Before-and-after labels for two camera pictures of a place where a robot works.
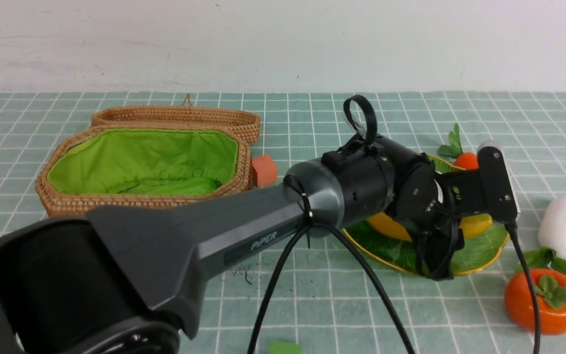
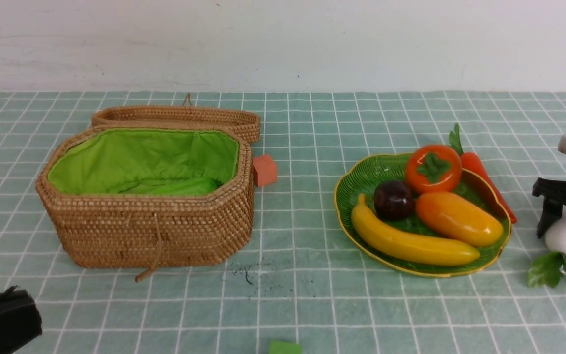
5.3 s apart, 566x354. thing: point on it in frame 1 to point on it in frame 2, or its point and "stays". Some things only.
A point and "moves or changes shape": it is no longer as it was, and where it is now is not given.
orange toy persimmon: [561, 303] moves or changes shape
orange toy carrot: [466, 160] stays
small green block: [284, 347] stays
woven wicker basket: [131, 157] stays
